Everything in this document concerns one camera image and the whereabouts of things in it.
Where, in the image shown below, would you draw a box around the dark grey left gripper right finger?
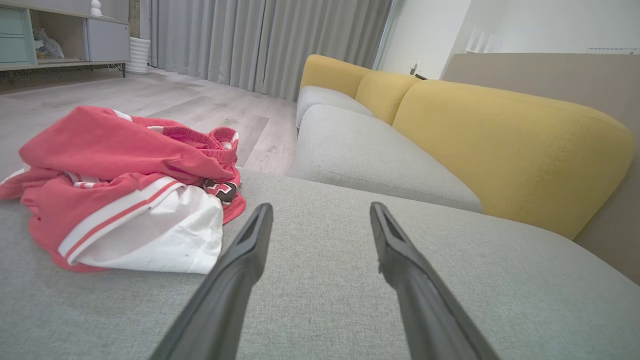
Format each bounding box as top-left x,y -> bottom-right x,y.
369,201 -> 501,360

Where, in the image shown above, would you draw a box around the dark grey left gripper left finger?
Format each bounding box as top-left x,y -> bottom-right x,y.
150,202 -> 274,360

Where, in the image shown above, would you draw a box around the red white basketball jersey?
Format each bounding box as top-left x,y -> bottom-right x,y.
0,167 -> 247,275

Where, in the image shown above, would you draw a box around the red shorts with white trim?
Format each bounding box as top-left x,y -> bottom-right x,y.
19,105 -> 241,187

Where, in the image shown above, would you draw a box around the large grey sofa chaise cushion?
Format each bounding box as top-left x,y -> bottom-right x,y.
0,167 -> 640,360

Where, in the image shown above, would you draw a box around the grey sofa seat cushion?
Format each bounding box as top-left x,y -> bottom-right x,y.
296,85 -> 375,128
292,104 -> 483,213

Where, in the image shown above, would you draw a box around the yellow sofa back cushion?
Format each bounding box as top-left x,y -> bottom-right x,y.
355,70 -> 423,126
392,79 -> 636,240
300,54 -> 372,98

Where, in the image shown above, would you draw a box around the white ribbed cylinder vase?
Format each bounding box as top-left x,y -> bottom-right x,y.
126,36 -> 152,76

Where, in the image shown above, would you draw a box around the grey pleated curtain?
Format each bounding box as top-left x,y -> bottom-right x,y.
150,0 -> 393,102

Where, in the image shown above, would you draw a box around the grey and teal sideboard cabinet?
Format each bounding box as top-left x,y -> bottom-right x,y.
0,0 -> 131,78

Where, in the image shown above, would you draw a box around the soft toy inside cabinet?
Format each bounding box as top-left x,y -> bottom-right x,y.
33,27 -> 66,60

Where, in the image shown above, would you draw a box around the white frames against wall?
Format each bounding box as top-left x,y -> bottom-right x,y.
465,27 -> 503,54

